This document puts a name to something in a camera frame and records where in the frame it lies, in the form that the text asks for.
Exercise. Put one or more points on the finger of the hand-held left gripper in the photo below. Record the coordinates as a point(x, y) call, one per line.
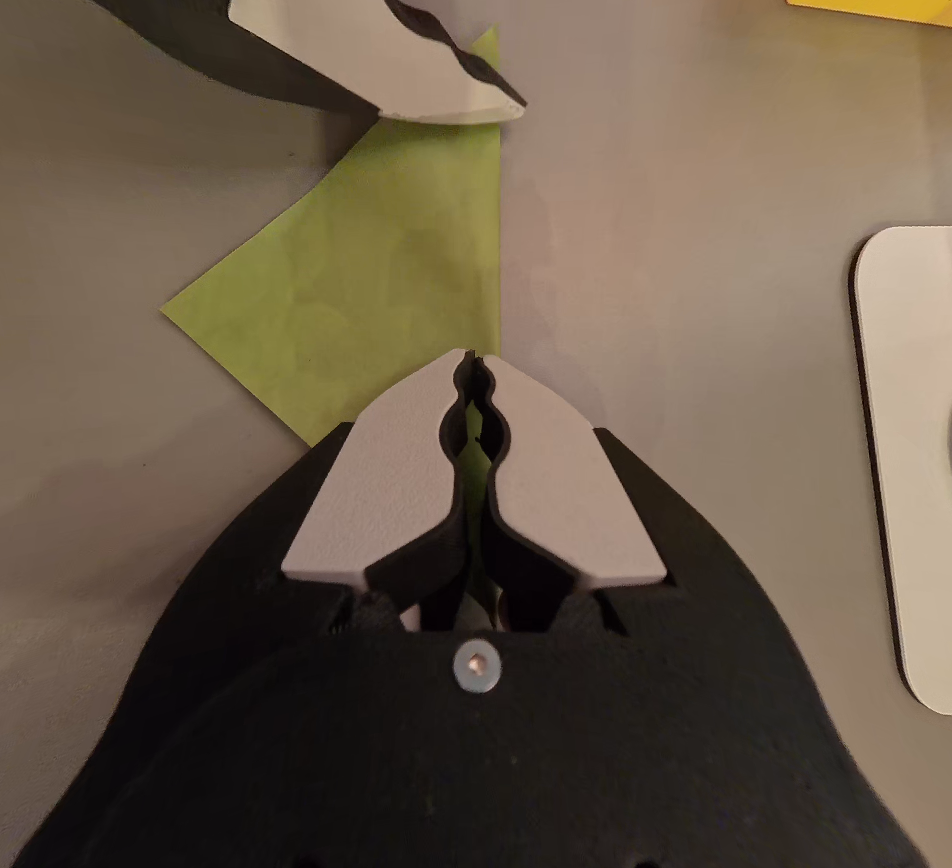
point(327, 28)

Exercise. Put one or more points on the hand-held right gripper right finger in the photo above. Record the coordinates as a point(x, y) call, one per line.
point(565, 503)

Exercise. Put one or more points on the green origami paper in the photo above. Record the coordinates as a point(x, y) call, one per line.
point(357, 266)

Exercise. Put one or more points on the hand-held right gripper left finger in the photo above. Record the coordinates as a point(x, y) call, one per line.
point(379, 489)

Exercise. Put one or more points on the white rounded base plate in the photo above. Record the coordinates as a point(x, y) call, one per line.
point(911, 437)

